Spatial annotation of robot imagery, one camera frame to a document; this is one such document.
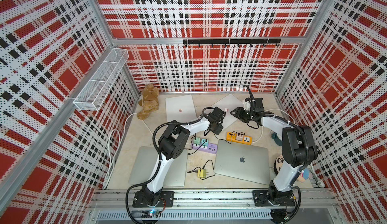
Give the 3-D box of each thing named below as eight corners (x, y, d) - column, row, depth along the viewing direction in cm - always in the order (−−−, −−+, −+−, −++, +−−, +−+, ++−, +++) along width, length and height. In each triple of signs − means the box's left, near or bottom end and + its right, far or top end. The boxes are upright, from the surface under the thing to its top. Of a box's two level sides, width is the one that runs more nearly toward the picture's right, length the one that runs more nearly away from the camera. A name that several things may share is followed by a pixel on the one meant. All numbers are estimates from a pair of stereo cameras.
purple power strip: (192, 153, 91) (191, 150, 87) (192, 146, 94) (192, 143, 90) (217, 153, 91) (217, 150, 87) (216, 146, 94) (217, 143, 90)
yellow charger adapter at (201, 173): (197, 178, 82) (197, 176, 78) (197, 171, 84) (197, 169, 81) (205, 178, 82) (205, 176, 78) (205, 171, 84) (205, 169, 81)
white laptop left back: (167, 125, 105) (166, 123, 103) (165, 99, 120) (165, 97, 118) (197, 120, 107) (197, 118, 105) (192, 96, 123) (192, 94, 121)
